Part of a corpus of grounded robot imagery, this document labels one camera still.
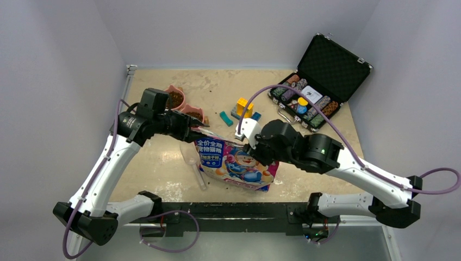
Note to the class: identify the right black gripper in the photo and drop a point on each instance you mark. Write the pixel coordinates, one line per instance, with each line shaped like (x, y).
(256, 153)

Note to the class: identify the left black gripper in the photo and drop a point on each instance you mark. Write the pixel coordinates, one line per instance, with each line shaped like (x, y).
(184, 132)

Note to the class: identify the clear plastic scoop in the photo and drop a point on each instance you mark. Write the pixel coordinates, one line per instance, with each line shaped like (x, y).
(191, 158)

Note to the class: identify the colourful pet food bag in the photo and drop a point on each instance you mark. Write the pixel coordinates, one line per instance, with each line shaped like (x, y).
(227, 162)

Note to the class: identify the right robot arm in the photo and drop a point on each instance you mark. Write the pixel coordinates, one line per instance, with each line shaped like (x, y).
(384, 198)

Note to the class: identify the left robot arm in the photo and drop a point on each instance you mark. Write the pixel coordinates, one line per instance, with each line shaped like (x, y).
(140, 122)

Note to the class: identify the near pink pet bowl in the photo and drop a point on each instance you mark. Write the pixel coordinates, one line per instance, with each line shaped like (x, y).
(195, 112)

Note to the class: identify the pink pet bowl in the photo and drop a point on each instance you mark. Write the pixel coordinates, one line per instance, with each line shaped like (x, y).
(176, 99)
(195, 112)

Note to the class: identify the far pink pet bowl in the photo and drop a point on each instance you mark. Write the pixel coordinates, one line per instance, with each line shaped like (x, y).
(176, 99)

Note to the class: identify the teal toy brick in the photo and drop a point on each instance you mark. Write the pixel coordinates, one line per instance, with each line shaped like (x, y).
(225, 119)

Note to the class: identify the grey blue toy brick base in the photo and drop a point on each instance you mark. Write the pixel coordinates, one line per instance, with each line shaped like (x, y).
(255, 116)

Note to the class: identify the yellow toy brick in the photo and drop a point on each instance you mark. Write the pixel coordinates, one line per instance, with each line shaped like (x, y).
(244, 108)

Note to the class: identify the black poker chip case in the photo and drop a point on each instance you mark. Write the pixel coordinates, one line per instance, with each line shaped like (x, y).
(326, 76)

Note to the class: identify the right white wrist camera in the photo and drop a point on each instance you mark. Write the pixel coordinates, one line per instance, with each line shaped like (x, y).
(248, 129)

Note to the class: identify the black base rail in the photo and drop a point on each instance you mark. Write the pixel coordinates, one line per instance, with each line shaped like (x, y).
(175, 218)

